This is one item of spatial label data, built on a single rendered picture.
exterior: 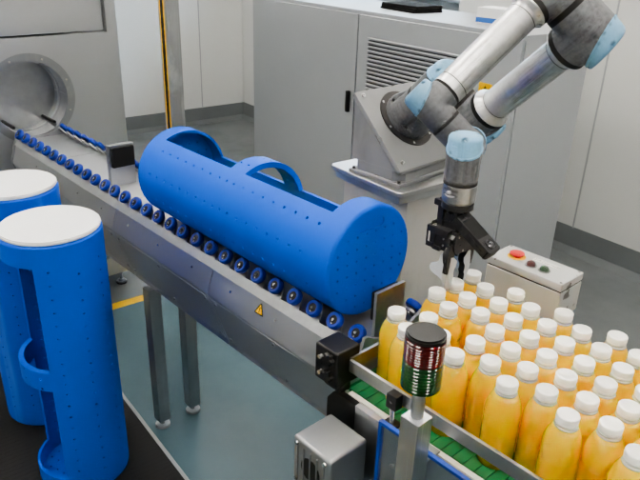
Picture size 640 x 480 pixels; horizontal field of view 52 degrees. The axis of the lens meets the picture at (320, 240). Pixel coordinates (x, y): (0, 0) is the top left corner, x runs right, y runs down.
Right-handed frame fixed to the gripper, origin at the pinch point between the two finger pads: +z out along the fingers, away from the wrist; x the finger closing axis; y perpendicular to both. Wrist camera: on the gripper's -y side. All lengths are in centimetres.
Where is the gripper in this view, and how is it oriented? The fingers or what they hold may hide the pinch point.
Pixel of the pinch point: (455, 284)
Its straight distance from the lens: 157.6
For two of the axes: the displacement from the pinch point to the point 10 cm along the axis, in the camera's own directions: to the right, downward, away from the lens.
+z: -0.3, 9.1, 4.2
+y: -6.7, -3.3, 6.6
